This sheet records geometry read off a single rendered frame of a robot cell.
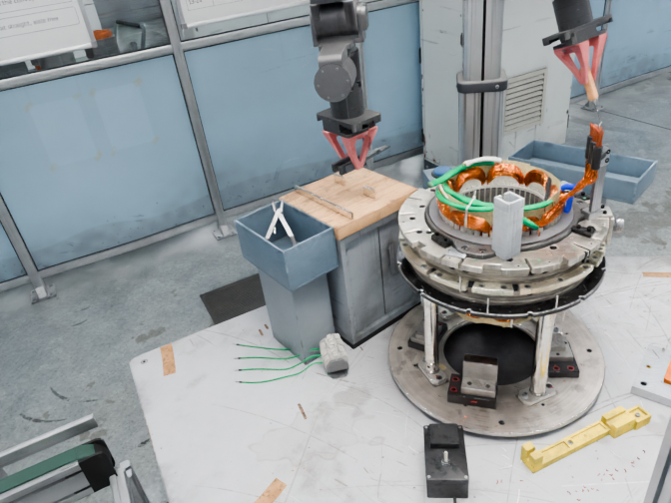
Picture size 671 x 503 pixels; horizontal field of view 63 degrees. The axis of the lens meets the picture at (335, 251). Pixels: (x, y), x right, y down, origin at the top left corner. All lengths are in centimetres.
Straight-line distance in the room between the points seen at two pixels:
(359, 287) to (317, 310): 9
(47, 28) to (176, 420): 207
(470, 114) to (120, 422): 168
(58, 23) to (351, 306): 208
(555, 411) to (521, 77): 256
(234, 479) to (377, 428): 25
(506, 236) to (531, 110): 273
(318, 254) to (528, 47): 256
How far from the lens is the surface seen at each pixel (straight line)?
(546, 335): 91
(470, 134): 134
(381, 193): 106
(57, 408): 249
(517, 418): 98
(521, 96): 340
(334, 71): 84
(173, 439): 106
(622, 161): 122
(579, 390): 104
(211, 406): 108
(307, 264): 95
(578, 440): 98
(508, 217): 76
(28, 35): 281
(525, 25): 331
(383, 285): 111
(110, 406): 238
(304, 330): 105
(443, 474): 87
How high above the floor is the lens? 154
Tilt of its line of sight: 32 degrees down
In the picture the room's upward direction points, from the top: 8 degrees counter-clockwise
